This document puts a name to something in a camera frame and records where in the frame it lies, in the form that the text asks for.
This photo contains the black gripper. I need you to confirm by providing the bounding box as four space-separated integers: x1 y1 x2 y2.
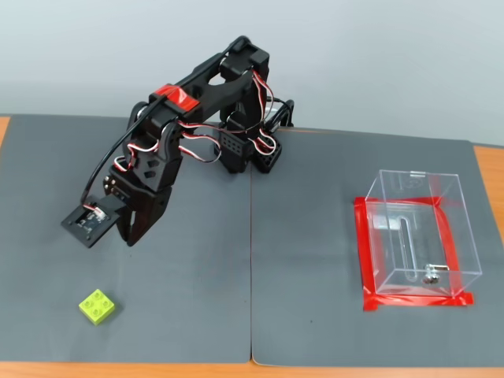
103 167 176 248

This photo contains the green lego block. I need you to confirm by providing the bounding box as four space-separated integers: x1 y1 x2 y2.
77 289 117 327

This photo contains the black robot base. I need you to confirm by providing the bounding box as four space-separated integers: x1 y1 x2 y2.
218 125 284 175

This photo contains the red tape band on arm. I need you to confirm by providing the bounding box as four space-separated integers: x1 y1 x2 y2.
153 83 200 113

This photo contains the transparent plastic box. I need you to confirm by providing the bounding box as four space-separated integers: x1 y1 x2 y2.
365 169 484 298

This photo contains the black table clamp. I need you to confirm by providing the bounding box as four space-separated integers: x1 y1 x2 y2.
269 98 296 129

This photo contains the red floor tape strip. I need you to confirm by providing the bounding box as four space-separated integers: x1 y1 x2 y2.
434 204 465 300
354 195 444 206
361 291 476 313
353 196 377 313

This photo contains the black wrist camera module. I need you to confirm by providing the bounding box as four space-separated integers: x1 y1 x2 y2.
61 195 123 250

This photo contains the red white servo wire bundle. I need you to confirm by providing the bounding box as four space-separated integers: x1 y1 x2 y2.
113 121 222 171
250 69 277 157

